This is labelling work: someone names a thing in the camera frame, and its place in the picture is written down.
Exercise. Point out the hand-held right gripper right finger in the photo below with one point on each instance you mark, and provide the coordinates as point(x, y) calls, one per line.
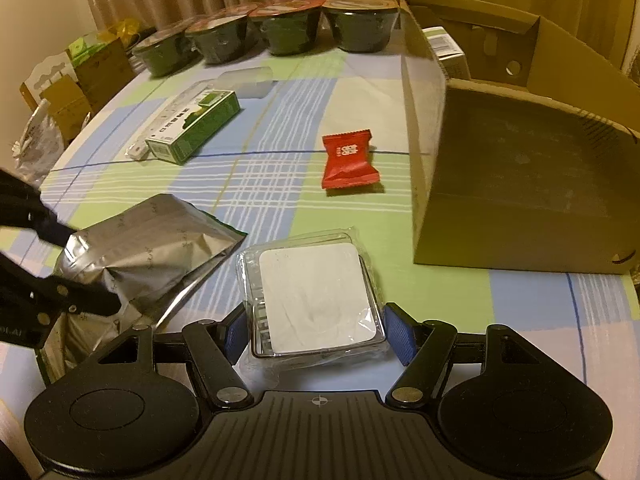
point(400, 332)

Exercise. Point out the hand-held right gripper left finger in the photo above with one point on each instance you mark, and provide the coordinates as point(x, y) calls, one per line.
point(235, 332)

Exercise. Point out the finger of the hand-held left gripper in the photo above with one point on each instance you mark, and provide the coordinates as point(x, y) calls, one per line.
point(75, 300)
point(40, 220)

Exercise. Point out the clear box with white insert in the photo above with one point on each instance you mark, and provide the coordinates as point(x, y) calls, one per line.
point(315, 295)

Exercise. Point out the silver foil pouch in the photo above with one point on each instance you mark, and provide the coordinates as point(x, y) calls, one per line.
point(150, 245)

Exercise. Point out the white remote control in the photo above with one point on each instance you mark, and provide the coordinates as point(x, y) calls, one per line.
point(136, 151)

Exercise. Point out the red candy packet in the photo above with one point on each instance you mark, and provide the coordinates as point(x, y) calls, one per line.
point(349, 160)

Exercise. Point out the green medicine box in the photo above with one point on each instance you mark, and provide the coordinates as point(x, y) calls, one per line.
point(200, 120)

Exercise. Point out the brown cardboard box container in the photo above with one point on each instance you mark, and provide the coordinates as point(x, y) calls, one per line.
point(520, 180)

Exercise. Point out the clear plastic box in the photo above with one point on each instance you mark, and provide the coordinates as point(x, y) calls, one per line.
point(247, 82)

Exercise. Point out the white and blue medicine box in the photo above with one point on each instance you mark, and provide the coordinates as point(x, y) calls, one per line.
point(450, 55)

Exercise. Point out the white plastic bag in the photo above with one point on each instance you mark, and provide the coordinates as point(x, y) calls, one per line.
point(37, 145)

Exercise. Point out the small brown cardboard box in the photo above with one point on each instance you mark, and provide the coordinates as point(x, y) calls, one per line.
point(67, 107)

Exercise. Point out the white carved chair back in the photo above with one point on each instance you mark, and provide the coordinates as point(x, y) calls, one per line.
point(45, 77)

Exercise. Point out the tall brown cardboard box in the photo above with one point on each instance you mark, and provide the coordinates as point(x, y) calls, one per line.
point(107, 72)

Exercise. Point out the green packets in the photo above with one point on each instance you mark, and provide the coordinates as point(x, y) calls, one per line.
point(87, 47)

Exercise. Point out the noodle bowl dark brown lid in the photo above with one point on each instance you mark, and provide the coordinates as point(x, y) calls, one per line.
point(162, 55)

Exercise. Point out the yellow plastic bag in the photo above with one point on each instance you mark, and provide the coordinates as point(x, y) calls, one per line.
point(122, 27)

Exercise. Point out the checked tablecloth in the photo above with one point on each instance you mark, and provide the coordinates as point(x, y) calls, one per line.
point(310, 110)

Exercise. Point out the noodle bowl reddish brown lid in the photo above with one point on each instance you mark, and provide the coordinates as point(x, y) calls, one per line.
point(217, 40)

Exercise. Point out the noodle bowl red lid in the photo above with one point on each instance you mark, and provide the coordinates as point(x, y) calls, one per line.
point(287, 30)

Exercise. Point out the noodle bowl yellow lid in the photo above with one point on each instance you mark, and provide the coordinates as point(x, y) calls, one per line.
point(362, 25)

